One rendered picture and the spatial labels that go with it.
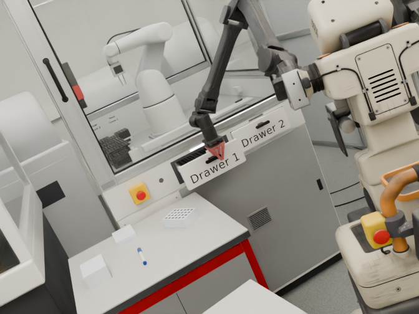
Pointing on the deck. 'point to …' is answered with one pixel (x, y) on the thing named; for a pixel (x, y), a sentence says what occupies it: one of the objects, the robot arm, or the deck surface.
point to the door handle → (55, 80)
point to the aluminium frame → (110, 180)
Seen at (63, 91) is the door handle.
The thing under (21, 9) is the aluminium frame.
